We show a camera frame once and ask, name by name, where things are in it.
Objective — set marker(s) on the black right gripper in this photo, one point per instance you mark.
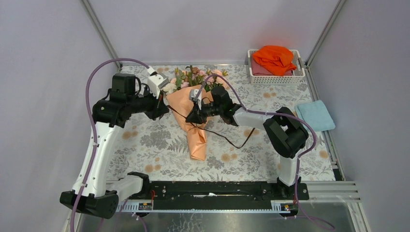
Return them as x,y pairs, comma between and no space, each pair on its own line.
197,116

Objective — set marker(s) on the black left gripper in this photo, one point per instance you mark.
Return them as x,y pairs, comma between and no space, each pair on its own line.
158,107

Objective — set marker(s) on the pink fake flower stem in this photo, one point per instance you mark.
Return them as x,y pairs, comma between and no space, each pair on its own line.
217,80

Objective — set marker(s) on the brown kraft wrapping paper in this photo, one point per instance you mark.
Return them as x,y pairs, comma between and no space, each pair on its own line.
196,136

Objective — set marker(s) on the pink fake flower bunch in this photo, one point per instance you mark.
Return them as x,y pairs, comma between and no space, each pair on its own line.
188,77

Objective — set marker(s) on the dark brown ribbon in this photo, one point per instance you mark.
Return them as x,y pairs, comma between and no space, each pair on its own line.
224,137

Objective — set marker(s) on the light blue towel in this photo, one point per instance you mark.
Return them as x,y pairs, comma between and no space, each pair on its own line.
316,115

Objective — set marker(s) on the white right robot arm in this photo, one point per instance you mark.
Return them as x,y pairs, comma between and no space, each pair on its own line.
286,134

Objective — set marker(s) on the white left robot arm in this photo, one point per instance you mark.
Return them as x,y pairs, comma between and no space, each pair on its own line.
90,195

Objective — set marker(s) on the pink folded cloth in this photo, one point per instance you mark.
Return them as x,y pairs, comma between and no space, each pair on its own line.
272,68

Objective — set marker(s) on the floral patterned table mat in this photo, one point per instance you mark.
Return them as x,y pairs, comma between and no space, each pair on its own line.
159,148

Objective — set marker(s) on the orange folded cloth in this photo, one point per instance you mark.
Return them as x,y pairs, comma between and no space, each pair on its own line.
273,52

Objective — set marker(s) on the white perforated plastic basket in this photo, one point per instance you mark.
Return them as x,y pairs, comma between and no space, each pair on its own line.
294,79

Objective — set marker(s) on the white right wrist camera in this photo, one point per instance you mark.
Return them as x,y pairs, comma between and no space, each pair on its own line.
195,96

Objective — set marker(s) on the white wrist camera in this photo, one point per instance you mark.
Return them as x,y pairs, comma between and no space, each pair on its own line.
195,96
156,82

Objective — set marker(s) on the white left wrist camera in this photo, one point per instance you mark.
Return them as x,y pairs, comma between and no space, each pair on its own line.
156,82

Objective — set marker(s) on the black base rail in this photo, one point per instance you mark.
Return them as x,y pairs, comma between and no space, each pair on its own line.
220,195

